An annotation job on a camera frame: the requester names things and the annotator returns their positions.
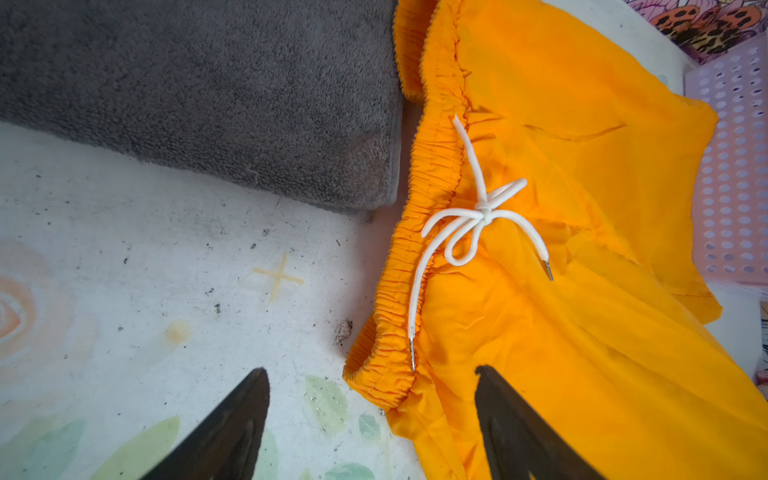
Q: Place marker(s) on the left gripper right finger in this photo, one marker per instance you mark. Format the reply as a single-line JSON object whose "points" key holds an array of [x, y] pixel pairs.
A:
{"points": [[519, 443]]}

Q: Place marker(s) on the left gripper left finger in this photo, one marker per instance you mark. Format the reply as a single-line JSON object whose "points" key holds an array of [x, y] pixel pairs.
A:
{"points": [[226, 444]]}

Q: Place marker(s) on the orange garment with drawstring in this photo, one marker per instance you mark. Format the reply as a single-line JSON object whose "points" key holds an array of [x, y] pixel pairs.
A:
{"points": [[548, 234]]}

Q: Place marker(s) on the lilac perforated plastic basket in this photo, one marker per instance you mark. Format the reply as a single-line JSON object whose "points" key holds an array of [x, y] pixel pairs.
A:
{"points": [[730, 197]]}

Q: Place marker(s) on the grey terry towel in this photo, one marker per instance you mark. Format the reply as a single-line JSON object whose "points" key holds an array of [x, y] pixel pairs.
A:
{"points": [[298, 98]]}

